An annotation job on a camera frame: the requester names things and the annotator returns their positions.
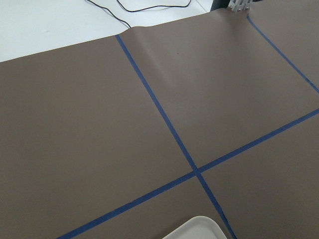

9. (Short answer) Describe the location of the cream plastic tray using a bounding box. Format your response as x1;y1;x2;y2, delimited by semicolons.
163;216;227;239

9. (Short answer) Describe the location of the aluminium frame post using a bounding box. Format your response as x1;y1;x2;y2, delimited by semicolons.
227;0;253;12

